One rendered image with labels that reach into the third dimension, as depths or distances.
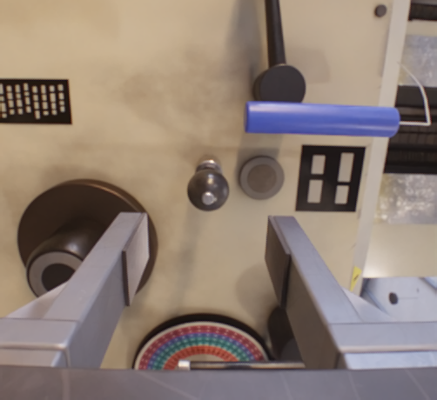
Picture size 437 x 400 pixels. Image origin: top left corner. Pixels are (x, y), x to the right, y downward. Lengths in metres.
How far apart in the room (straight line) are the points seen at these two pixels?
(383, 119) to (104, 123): 0.25
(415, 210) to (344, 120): 1.01
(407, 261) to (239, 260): 1.04
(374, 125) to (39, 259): 0.30
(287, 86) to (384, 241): 1.03
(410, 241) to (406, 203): 0.16
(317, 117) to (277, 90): 0.04
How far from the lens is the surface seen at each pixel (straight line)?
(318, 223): 0.35
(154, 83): 0.31
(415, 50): 1.15
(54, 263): 0.30
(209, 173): 0.23
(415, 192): 1.23
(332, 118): 0.25
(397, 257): 1.31
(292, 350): 0.36
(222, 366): 0.23
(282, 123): 0.24
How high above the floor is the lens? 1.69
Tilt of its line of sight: 2 degrees up
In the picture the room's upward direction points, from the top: 91 degrees clockwise
